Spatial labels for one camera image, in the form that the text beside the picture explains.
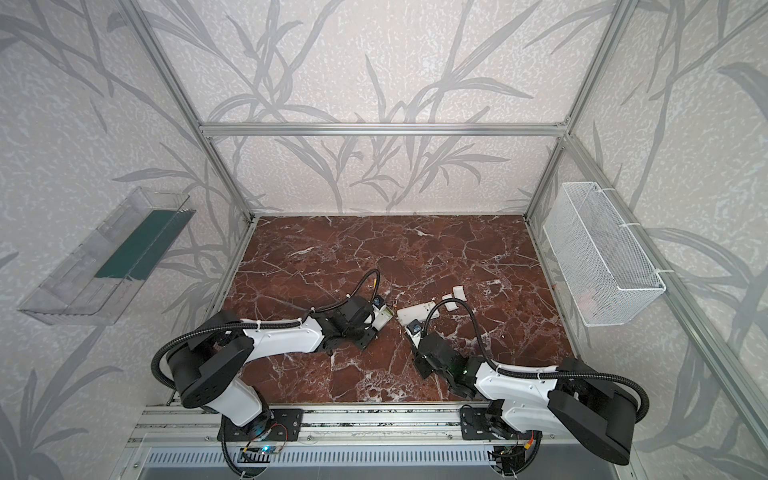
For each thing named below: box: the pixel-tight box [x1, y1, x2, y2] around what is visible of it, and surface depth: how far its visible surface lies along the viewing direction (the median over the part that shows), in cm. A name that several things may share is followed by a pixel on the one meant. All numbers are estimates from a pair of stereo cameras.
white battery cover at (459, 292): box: [452, 285, 467, 302], surface depth 101 cm
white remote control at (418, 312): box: [397, 302, 440, 325], surface depth 95 cm
